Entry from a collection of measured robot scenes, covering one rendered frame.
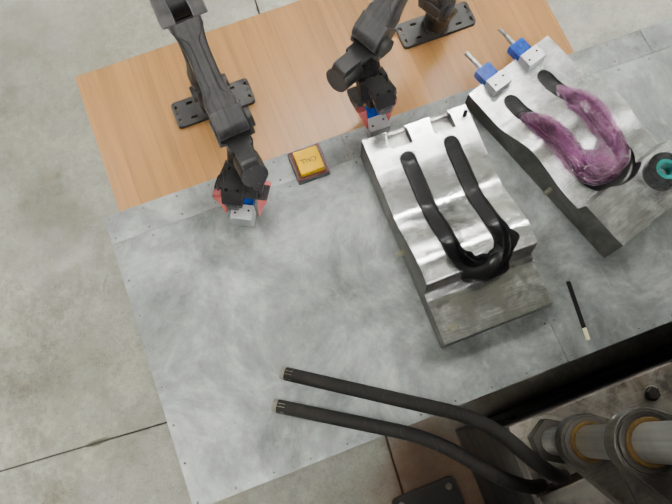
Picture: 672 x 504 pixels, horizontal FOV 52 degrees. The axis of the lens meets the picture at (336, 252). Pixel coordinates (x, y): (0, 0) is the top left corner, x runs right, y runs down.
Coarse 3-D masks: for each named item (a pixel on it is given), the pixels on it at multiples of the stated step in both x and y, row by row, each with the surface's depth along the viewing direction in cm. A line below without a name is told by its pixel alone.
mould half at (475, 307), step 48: (384, 144) 159; (432, 144) 160; (480, 144) 160; (384, 192) 157; (432, 192) 157; (432, 240) 150; (480, 240) 149; (528, 240) 149; (432, 288) 151; (480, 288) 154; (528, 288) 154
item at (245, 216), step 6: (246, 198) 161; (246, 204) 161; (252, 204) 161; (234, 210) 159; (240, 210) 159; (246, 210) 159; (252, 210) 159; (234, 216) 159; (240, 216) 159; (246, 216) 159; (252, 216) 159; (234, 222) 162; (240, 222) 161; (246, 222) 161; (252, 222) 160
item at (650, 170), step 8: (664, 152) 153; (656, 160) 153; (664, 160) 153; (648, 168) 152; (656, 168) 152; (664, 168) 155; (648, 176) 153; (656, 176) 152; (664, 176) 152; (648, 184) 154; (656, 184) 152; (664, 184) 151
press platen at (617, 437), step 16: (624, 416) 105; (640, 416) 105; (656, 416) 105; (608, 432) 107; (624, 432) 104; (608, 448) 107; (624, 448) 103; (624, 464) 103; (640, 464) 103; (656, 464) 102; (640, 480) 103; (656, 480) 103; (656, 496) 104
